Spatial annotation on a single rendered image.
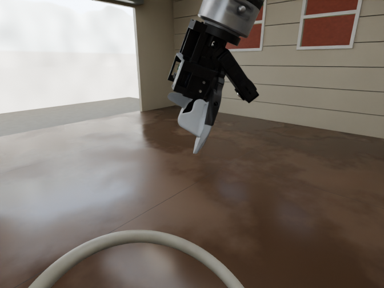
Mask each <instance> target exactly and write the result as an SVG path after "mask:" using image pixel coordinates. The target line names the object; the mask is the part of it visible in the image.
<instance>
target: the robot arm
mask: <svg viewBox="0 0 384 288"><path fill-rule="evenodd" d="M264 1H265V0H203V2H202V5H201V8H200V10H199V13H198V16H199V18H200V19H202V20H204V22H199V21H197V20H193V19H191V20H190V23H189V26H188V28H187V31H186V34H185V37H184V40H183V42H182V46H181V49H180V51H179V53H176V56H175V59H174V62H173V65H172V67H171V70H170V74H169V77H168V79H167V80H169V81H172V82H174V83H173V84H172V86H171V87H172V89H173V91H175V92H177V93H169V94H168V96H167V97H168V99H169V100H171V101H172V102H174V103H176V104H177V105H179V106H180V107H182V109H181V112H180V114H179V116H178V124H179V125H180V127H182V128H184V129H185V130H187V131H189V132H190V133H192V134H194V135H195V136H197V138H196V140H195V144H194V150H193V154H197V153H198V152H199V151H200V149H201V148H202V146H203V145H204V144H205V142H206V140H207V138H208V136H209V134H210V131H211V128H212V126H213V125H214V122H215V119H216V116H217V113H218V110H219V107H220V104H221V98H222V89H223V86H224V82H225V79H224V77H225V76H227V77H228V79H229V80H230V82H231V83H232V84H233V86H234V87H235V91H236V93H237V95H238V96H239V97H240V98H241V99H242V100H243V101H244V100H245V101H247V102H248V103H250V102H251V101H253V100H254V99H256V97H258V96H259V94H258V92H257V88H256V87H255V85H254V84H253V83H252V81H251V80H249V79H248V77H247V76H246V74H245V73H244V72H243V70H242V69H241V67H240V66H239V64H238V63H237V61H236V60H235V58H234V57H233V55H232V54H231V52H230V51H229V50H228V49H226V48H225V47H226V44H227V42H228V43H230V44H232V45H235V46H238V45H239V42H240V40H241V39H240V38H239V37H243V38H247V37H248V36H249V34H250V32H251V29H252V27H253V25H254V22H255V20H256V18H257V16H258V14H259V12H260V9H261V7H262V5H263V3H264ZM213 41H214V42H213ZM176 61H177V62H180V64H179V65H178V68H177V70H178V71H177V73H175V72H174V75H172V72H173V69H174V66H175V63H176Z"/></svg>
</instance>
